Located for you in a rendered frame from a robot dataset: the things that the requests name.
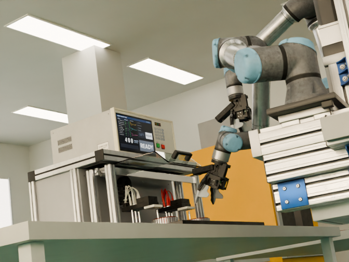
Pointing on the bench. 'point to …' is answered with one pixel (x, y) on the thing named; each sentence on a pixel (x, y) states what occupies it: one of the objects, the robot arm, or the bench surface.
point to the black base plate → (217, 222)
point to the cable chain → (122, 181)
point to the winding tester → (105, 135)
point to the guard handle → (182, 154)
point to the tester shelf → (91, 158)
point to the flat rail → (153, 175)
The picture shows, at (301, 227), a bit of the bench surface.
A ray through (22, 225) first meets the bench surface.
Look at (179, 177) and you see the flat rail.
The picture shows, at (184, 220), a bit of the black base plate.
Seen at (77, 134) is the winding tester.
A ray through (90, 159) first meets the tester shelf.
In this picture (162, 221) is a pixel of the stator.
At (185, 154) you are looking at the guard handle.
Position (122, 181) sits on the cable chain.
